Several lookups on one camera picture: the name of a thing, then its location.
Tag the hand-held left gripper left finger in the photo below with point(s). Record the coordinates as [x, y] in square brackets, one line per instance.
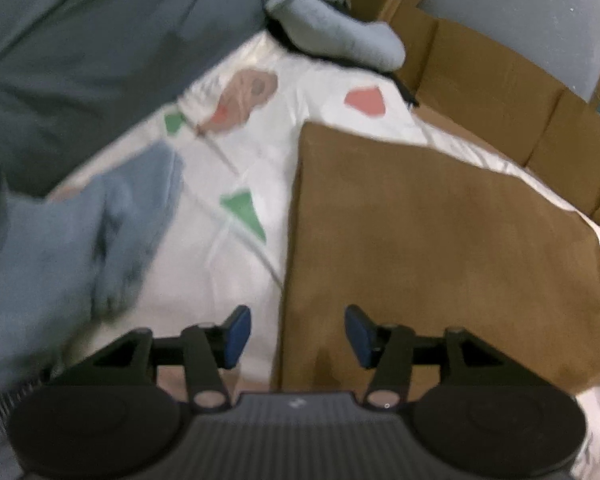
[239, 335]

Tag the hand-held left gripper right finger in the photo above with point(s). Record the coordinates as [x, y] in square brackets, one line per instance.
[360, 335]

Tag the brown t-shirt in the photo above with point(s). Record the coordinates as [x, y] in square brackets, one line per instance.
[430, 235]

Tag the light blue cloth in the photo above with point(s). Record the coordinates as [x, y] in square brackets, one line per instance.
[55, 260]

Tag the cream printed blanket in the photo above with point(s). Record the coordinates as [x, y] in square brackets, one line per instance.
[300, 95]

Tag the grey cloth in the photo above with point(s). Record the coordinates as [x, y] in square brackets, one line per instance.
[0, 410]

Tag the large cardboard sheet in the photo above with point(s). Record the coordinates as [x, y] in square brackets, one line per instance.
[505, 95]

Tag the dark grey pillow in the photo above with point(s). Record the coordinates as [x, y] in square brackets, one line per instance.
[105, 60]

